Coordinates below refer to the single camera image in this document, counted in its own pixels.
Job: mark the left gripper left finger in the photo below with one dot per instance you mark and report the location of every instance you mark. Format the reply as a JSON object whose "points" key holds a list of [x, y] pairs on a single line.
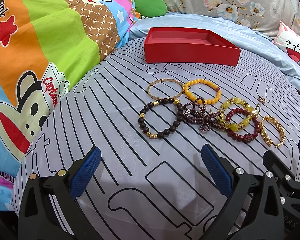
{"points": [[49, 209]]}

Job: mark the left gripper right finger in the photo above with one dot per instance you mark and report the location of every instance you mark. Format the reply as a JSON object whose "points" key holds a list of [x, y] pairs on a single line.
{"points": [[264, 218]]}

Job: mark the gold woven cuff bangle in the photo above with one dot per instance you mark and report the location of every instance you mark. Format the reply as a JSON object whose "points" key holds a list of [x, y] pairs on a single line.
{"points": [[272, 132]]}

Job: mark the small gold hoop earring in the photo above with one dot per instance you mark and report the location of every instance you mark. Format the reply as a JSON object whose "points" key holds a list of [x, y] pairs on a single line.
{"points": [[262, 99]]}

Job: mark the purple garnet bead strand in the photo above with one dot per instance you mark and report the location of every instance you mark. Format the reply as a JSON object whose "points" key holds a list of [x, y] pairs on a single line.
{"points": [[195, 113]]}

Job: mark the thin gold bangle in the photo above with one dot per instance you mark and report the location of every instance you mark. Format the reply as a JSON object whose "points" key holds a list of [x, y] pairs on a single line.
{"points": [[165, 88]]}

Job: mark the red shallow cardboard box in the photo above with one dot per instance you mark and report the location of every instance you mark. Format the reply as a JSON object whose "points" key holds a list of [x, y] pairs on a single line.
{"points": [[189, 45]]}

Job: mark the pink cartoon face cushion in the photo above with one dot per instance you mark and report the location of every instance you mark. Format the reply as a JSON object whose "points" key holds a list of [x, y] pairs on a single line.
{"points": [[288, 41]]}

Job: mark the grey striped bed cover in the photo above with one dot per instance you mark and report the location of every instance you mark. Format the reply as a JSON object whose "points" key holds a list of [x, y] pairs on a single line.
{"points": [[156, 188]]}

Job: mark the light blue pillow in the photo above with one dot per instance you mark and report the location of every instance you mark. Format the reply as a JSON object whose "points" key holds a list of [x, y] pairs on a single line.
{"points": [[241, 36]]}

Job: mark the colourful cartoon monkey quilt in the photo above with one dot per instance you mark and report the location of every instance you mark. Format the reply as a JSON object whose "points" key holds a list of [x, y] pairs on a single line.
{"points": [[46, 47]]}

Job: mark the green plush cushion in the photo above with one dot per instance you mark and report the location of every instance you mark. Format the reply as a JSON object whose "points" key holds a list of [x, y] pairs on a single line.
{"points": [[151, 8]]}

